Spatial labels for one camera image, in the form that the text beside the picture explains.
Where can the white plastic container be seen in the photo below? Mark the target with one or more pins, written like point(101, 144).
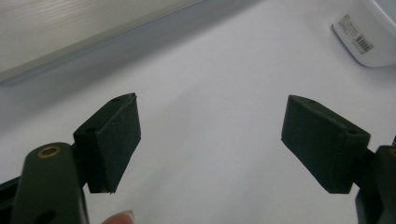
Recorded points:
point(370, 34)

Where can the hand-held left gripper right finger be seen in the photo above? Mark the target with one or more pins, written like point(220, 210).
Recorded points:
point(320, 143)

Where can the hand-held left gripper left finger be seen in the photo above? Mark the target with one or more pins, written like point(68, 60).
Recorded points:
point(113, 143)

